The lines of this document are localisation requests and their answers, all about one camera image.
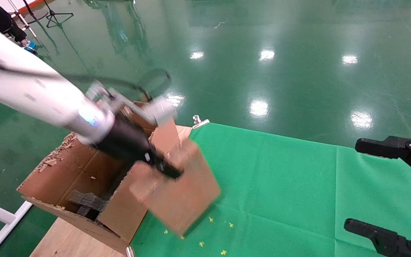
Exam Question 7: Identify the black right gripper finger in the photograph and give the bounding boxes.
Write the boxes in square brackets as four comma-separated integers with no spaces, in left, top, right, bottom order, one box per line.
[355,135,411,184]
[345,219,411,257]

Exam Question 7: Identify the black round-base stand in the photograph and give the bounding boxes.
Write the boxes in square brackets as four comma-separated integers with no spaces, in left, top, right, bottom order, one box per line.
[24,0,49,22]

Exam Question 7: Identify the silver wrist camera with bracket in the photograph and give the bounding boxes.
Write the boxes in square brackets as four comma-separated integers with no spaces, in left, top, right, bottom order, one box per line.
[84,80,177,125]

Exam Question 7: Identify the black tripod stand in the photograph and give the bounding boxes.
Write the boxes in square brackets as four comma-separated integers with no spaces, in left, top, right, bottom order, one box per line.
[45,0,75,28]

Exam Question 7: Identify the large open cardboard carton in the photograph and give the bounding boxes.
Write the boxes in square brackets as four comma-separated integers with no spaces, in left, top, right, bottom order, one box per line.
[17,101,177,255]

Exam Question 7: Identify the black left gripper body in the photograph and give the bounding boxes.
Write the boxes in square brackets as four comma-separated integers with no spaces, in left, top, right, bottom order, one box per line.
[95,114,158,166]

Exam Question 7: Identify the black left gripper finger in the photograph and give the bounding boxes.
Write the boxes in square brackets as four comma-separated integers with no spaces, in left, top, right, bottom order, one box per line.
[144,153,184,180]

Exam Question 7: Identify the small brown cardboard box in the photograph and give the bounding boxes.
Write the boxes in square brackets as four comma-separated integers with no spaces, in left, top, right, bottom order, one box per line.
[129,120,222,236]

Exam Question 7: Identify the black foam block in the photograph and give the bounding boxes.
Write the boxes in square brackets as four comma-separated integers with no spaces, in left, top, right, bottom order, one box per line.
[66,191,108,218]

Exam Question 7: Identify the silver stand legs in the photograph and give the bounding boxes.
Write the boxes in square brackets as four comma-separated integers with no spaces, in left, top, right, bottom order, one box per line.
[7,0,37,38]

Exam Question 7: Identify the green cloth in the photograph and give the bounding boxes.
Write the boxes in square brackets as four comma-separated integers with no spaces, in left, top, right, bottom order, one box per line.
[131,123,411,257]

